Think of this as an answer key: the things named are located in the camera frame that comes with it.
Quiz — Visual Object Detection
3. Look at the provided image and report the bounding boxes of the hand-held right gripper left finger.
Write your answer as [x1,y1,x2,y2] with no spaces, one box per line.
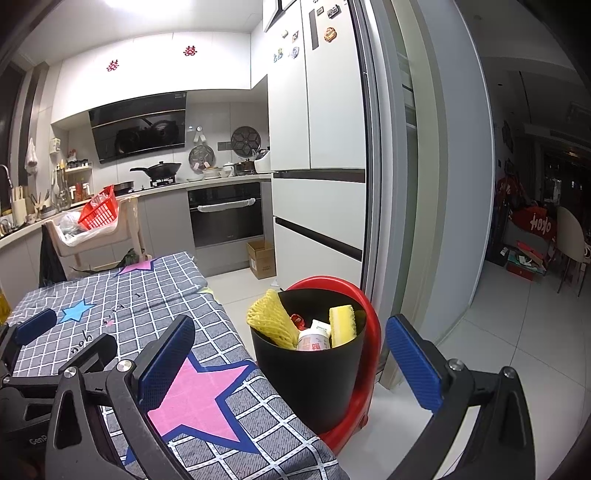
[45,315,196,480]

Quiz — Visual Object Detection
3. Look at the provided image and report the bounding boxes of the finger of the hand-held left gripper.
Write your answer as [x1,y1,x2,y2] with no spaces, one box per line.
[9,332,118,385]
[0,308,58,374]

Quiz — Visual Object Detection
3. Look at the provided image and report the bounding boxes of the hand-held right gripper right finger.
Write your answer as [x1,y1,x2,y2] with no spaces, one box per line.
[382,315,537,480]

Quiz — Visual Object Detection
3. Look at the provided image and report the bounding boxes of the green sponge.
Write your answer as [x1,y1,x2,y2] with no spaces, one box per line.
[329,305,358,348]

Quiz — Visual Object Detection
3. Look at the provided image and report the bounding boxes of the yellow foam net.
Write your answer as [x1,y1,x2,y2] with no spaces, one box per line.
[246,289,301,348]

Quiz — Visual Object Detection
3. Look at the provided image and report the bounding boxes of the red plastic chair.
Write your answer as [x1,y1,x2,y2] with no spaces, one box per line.
[283,275,383,457]

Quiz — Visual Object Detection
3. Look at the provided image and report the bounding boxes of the black hanging cloth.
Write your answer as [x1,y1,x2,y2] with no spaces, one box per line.
[38,222,68,288]

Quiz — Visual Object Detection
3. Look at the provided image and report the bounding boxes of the grey checked tablecloth with stars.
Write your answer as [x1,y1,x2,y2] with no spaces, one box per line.
[7,251,349,480]

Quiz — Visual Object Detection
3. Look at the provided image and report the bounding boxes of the white liner bag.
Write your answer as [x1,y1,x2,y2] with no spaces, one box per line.
[58,210,116,245]

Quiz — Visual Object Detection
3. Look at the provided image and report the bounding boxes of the beige utensil holder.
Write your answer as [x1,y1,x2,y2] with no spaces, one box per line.
[11,185,28,224]

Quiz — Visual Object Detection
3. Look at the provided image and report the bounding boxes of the red plastic basket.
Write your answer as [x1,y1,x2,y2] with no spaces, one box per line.
[78,185,118,232]

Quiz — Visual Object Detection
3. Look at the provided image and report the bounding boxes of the grey base cabinets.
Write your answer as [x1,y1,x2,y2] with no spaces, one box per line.
[0,182,273,296]

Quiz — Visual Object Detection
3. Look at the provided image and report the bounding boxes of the brown cardboard box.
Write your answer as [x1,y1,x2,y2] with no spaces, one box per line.
[247,239,278,280]

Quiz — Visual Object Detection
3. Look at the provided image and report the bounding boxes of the stack of flat boxes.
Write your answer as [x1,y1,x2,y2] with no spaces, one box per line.
[505,242,548,282]

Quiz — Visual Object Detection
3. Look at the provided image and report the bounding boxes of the spice rack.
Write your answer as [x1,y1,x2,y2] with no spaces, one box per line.
[65,159,93,204]

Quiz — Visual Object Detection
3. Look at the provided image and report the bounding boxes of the black built-in oven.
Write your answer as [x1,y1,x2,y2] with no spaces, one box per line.
[188,182,264,247]

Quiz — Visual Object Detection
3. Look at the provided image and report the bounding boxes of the red shopping bag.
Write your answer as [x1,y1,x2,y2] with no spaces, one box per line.
[515,205,557,245]

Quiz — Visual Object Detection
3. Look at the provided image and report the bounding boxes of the black wok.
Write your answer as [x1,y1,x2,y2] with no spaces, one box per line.
[129,161,183,181]

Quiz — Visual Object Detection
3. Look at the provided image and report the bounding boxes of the white dining chair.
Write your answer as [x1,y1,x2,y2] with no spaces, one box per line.
[551,205,591,296]

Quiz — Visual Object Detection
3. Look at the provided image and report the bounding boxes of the round metal steamer plate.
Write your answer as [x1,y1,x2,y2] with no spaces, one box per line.
[231,126,260,155]
[188,144,216,172]

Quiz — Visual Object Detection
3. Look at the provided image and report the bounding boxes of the black range hood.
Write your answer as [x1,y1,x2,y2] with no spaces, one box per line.
[88,91,188,164]

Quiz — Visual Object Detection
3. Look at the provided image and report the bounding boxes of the white refrigerator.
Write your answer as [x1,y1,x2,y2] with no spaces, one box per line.
[263,0,370,296]

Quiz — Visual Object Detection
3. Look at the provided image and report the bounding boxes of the group of fridge magnets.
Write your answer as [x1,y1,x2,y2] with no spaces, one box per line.
[272,0,340,64]

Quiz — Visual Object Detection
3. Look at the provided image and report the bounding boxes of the white wall cabinets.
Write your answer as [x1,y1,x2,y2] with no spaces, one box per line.
[48,30,252,125]

